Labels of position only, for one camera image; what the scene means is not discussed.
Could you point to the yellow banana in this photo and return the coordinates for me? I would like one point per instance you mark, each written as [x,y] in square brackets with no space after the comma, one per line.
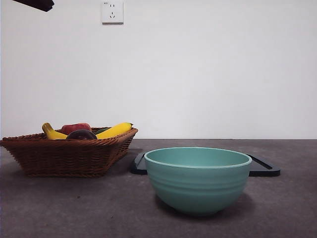
[112,131]

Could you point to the dark green vegetable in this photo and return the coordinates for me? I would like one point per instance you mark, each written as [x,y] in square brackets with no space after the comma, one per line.
[101,130]

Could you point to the teal ribbed bowl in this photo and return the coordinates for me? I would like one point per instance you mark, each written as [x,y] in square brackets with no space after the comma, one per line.
[198,186]

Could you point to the brown wicker basket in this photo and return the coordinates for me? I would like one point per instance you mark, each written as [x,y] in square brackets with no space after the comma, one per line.
[64,158]

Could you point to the dark green rectangular tray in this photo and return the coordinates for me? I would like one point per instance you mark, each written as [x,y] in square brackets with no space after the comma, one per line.
[265,171]

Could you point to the dark purple plum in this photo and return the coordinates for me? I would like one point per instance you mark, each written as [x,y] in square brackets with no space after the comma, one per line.
[81,135]

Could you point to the red apple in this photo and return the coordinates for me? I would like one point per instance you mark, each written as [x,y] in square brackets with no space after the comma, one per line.
[75,127]

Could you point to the white wall socket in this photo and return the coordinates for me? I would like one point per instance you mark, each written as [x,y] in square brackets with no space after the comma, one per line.
[112,12]

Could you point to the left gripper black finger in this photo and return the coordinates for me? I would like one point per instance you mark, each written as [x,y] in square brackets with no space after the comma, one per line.
[39,3]

